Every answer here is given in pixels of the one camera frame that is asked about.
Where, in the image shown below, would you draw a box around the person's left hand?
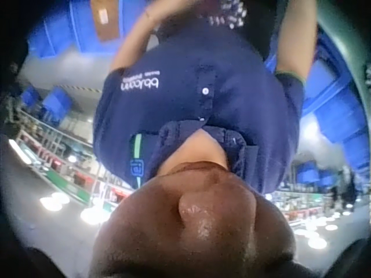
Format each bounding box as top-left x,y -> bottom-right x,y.
148,0 -> 223,25

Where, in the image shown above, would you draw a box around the brown labelled carton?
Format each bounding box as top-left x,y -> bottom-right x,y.
90,0 -> 122,41

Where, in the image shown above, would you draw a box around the grey green curved housing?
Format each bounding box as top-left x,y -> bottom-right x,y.
317,0 -> 371,99

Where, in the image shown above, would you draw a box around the small blue bins on rack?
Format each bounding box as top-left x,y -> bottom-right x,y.
21,86 -> 73,118

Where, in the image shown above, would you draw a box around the stack of large blue crates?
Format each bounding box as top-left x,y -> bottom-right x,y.
28,0 -> 101,60
268,31 -> 370,171

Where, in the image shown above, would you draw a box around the dark white-dotted board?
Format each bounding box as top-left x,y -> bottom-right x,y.
207,0 -> 249,30

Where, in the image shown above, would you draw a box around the assembly line workbench with shelves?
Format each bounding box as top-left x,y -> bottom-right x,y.
7,114 -> 134,211
265,160 -> 362,232

